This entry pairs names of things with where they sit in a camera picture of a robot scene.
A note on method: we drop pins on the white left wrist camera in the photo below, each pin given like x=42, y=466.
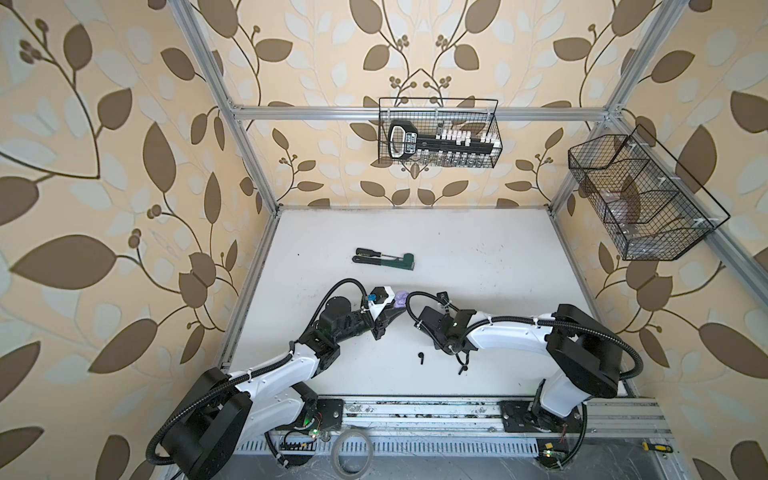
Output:
x=381, y=295

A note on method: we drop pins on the black wire basket right wall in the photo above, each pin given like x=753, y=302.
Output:
x=652, y=205

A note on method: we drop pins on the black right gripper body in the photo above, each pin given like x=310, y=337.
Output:
x=440, y=346

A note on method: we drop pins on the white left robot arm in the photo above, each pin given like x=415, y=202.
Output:
x=222, y=410

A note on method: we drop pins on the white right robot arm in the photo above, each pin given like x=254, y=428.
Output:
x=591, y=360

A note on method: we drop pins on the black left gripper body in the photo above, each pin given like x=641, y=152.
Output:
x=376, y=329

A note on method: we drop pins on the purple earbud charging case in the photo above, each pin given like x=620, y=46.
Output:
x=400, y=300

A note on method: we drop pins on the socket set rail in basket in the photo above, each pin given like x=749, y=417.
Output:
x=404, y=141

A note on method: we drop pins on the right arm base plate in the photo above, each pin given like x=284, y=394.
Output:
x=519, y=416

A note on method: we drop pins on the grey tape roll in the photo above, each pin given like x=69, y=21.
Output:
x=352, y=454

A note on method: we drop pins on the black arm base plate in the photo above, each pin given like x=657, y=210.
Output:
x=323, y=414

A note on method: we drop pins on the black wire basket back wall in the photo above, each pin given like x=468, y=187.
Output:
x=476, y=115

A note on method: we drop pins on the green black-handled hand tool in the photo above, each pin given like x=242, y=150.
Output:
x=406, y=262

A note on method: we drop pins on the black wire basket wall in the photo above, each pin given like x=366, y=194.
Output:
x=652, y=205
x=476, y=115

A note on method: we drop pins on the small yellow black screwdriver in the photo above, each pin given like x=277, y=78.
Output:
x=658, y=447

